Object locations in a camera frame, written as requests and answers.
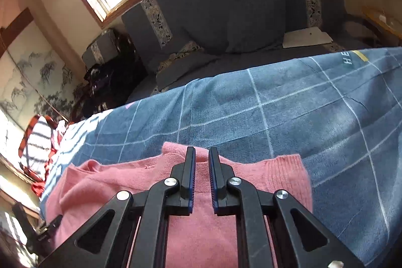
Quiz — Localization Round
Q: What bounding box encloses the red and white clothes pile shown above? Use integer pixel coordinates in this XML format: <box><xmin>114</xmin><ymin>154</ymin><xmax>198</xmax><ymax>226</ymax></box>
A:
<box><xmin>31</xmin><ymin>121</ymin><xmax>73</xmax><ymax>198</ymax></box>

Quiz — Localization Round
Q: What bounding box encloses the painted folding screen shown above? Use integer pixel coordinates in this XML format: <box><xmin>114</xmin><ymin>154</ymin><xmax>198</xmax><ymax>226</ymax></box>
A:
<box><xmin>1</xmin><ymin>9</ymin><xmax>81</xmax><ymax>167</ymax></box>

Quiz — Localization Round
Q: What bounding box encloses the pink knit sweater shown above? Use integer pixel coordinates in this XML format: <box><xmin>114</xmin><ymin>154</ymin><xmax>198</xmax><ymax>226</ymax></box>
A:
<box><xmin>45</xmin><ymin>141</ymin><xmax>314</xmax><ymax>268</ymax></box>

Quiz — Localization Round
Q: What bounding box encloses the round wooden side table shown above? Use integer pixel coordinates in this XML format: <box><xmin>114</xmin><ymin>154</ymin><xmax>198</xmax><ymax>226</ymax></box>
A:
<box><xmin>362</xmin><ymin>6</ymin><xmax>401</xmax><ymax>46</ymax></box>

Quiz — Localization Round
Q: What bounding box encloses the dark grey sofa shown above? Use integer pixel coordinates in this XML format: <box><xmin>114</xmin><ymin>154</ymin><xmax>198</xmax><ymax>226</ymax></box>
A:
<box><xmin>122</xmin><ymin>0</ymin><xmax>365</xmax><ymax>101</ymax></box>

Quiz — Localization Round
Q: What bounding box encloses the white paper on sofa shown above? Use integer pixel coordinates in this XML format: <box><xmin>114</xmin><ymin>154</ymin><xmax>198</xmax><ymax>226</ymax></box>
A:
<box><xmin>282</xmin><ymin>27</ymin><xmax>333</xmax><ymax>49</ymax></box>

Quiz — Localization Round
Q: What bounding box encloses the blue plaid bed quilt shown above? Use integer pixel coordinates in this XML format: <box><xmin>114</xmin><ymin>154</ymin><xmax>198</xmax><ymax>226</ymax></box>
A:
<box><xmin>39</xmin><ymin>47</ymin><xmax>401</xmax><ymax>267</ymax></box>

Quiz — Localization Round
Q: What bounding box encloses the striped red trimmed pillow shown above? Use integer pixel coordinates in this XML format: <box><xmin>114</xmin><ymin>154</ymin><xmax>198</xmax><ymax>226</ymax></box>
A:
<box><xmin>18</xmin><ymin>114</ymin><xmax>60</xmax><ymax>182</ymax></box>

